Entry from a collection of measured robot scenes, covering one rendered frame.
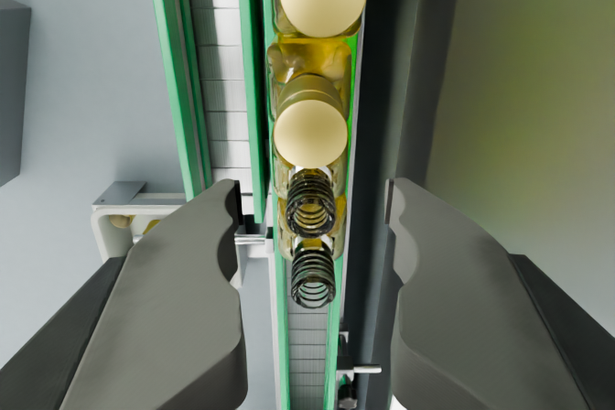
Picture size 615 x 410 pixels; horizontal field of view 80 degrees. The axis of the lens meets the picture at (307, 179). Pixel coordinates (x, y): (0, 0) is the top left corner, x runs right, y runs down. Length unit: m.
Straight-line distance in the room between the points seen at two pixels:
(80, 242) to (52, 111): 0.26
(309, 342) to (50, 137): 0.55
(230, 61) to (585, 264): 0.38
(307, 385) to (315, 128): 0.68
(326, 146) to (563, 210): 0.12
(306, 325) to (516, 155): 0.50
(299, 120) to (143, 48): 0.47
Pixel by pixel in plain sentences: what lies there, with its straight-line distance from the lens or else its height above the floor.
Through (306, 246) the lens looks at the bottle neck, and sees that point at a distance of 0.26.
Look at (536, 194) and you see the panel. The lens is 0.24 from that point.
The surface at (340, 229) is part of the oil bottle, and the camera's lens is 0.28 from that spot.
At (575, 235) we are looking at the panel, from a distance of 0.21.
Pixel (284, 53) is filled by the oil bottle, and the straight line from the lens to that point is 0.24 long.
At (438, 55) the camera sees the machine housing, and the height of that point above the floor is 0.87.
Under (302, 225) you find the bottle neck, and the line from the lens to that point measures 0.22.
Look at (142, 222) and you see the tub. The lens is 0.72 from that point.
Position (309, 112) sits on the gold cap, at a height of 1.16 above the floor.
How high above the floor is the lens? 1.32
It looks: 62 degrees down
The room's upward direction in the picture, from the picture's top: 179 degrees clockwise
